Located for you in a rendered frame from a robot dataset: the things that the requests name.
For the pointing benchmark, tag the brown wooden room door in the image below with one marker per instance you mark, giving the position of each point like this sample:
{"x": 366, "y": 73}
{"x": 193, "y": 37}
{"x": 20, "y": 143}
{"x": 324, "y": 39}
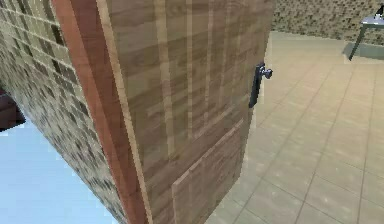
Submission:
{"x": 186, "y": 100}

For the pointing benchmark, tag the grey table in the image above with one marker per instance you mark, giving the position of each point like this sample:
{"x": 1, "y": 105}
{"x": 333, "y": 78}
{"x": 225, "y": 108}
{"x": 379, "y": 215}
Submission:
{"x": 366, "y": 27}

